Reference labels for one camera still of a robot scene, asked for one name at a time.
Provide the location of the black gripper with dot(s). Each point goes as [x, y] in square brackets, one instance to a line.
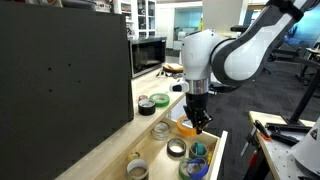
[196, 105]

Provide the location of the orange masking tape roll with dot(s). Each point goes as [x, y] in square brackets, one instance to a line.
[182, 129]

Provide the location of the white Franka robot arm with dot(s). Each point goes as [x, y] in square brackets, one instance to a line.
[246, 56]

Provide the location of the white drawer cabinet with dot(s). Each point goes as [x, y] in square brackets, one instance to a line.
[176, 111]

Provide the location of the grey roll with teal tape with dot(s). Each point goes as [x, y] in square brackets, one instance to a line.
[192, 154]

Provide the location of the small yellow item in drawer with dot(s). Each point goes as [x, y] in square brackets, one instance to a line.
[209, 157]

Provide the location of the dark grey tape roll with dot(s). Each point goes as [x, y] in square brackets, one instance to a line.
[170, 151]

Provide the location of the green tape roll on counter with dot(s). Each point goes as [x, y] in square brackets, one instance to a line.
[160, 102]

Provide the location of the blue tape roll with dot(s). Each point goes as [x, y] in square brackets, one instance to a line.
[202, 171]

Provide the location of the green tape roll in drawer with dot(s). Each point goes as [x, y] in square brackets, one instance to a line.
[181, 170]

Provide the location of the black tape roll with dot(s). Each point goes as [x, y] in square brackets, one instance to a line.
[146, 108]

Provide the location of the open wooden drawer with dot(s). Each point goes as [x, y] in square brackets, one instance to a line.
[160, 163]

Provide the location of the small red tape roll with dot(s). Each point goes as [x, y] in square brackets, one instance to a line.
[142, 97]

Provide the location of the small yellow tape roll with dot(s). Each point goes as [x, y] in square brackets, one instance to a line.
[130, 156]

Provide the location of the white wide tape roll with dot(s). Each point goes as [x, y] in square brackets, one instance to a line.
[131, 173]

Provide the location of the round plate with bread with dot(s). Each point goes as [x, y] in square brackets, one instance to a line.
[172, 67]

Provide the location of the wooden work table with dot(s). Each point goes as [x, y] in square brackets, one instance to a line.
[276, 156]

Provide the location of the black clamp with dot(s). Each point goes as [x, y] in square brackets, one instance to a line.
[286, 137]

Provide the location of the black microwave oven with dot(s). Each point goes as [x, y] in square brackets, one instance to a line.
[146, 55]

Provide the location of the small white appliance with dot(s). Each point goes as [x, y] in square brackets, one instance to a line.
[182, 36]

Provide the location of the yellow floor sign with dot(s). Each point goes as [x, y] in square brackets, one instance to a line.
[201, 26]

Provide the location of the black stand pole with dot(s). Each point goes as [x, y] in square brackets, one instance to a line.
[305, 96]

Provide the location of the white cone housing with sticker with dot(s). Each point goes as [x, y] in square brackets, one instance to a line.
[310, 150]

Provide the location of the white shelving unit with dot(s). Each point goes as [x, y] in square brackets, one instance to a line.
[143, 18]

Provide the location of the large black panel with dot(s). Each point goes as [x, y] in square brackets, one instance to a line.
[63, 90]

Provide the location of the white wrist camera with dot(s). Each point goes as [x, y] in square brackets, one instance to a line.
[178, 86]

